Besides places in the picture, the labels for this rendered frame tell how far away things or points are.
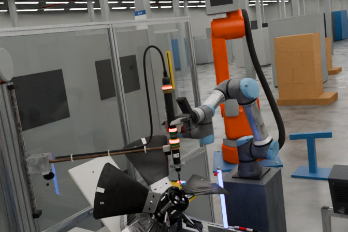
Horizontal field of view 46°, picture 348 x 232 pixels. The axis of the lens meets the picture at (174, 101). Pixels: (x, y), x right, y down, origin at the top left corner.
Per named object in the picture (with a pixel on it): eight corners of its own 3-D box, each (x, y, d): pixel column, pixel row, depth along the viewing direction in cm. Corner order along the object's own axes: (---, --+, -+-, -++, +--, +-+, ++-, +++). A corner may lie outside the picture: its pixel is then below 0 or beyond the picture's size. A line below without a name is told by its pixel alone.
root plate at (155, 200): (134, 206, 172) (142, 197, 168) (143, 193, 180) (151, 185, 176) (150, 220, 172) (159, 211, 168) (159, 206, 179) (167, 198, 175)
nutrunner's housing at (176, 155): (174, 173, 182) (160, 71, 175) (174, 170, 186) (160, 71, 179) (182, 172, 182) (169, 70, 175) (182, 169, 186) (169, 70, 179)
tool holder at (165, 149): (165, 170, 180) (162, 148, 179) (165, 164, 187) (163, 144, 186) (185, 167, 180) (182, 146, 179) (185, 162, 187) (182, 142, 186)
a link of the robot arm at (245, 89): (262, 150, 254) (233, 74, 233) (284, 151, 244) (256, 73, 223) (252, 162, 247) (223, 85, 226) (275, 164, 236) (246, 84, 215)
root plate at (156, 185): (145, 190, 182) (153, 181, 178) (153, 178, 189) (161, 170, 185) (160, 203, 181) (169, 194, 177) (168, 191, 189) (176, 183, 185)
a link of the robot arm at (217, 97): (218, 75, 240) (171, 126, 211) (233, 74, 233) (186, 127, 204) (225, 91, 245) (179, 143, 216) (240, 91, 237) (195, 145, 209)
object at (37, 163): (26, 175, 182) (23, 157, 181) (31, 170, 189) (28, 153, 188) (48, 173, 182) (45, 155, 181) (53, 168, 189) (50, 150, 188)
